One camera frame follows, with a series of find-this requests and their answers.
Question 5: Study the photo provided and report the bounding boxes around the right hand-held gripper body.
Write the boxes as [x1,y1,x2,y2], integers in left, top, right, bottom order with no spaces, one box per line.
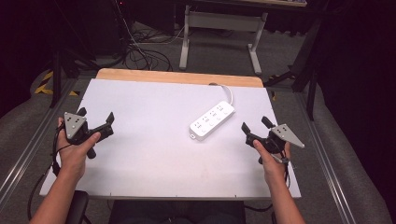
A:
[245,123,305,165]

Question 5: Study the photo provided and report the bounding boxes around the hand-held gripper black cable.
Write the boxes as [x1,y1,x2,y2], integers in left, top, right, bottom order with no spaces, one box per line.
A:
[244,150,297,224]
[27,122,67,221]

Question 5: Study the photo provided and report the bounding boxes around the left hand-held gripper black cable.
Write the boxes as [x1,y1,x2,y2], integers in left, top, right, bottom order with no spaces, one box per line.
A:
[27,122,67,221]

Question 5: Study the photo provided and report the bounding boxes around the white power strip cable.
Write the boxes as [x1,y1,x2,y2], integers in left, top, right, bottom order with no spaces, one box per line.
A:
[208,82,234,105]

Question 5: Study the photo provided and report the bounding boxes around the black chair armrest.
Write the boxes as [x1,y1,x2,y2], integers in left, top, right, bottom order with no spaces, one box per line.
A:
[64,189,91,224]

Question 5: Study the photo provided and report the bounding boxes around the person's right hand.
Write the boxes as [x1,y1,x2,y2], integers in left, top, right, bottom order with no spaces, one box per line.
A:
[252,139,292,185]

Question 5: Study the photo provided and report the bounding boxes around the black metal stand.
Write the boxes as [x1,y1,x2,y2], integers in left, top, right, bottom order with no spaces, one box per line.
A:
[262,12,325,121]
[49,0,102,109]

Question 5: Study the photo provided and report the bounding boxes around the grey metal desk frame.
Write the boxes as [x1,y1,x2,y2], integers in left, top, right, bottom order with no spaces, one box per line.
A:
[178,4,269,76]

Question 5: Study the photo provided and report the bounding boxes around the white table cover sheet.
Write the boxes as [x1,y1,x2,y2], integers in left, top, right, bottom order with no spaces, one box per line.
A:
[39,77,303,200]

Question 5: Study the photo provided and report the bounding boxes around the right hand-held gripper black cable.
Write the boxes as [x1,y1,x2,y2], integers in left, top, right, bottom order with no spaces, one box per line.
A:
[244,150,297,224]

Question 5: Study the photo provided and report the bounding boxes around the aluminium floor rail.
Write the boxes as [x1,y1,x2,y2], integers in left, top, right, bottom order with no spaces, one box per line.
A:
[0,77,78,204]
[295,91,357,224]

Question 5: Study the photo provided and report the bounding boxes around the white power strip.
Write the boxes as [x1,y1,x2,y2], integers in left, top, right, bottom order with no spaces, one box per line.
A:
[189,100,236,142]

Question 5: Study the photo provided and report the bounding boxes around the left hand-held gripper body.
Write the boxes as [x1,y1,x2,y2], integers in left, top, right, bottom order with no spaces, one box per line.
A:
[63,111,115,160]

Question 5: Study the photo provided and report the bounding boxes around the person's left hand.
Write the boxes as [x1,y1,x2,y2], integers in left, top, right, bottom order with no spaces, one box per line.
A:
[56,117,103,181]

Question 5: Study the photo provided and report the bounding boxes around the tangle of black floor cables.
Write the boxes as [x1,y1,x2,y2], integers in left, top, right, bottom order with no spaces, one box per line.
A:
[122,18,185,73]

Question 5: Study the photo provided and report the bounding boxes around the person's dark trouser legs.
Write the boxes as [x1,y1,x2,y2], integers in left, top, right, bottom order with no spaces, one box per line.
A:
[107,200,247,224]

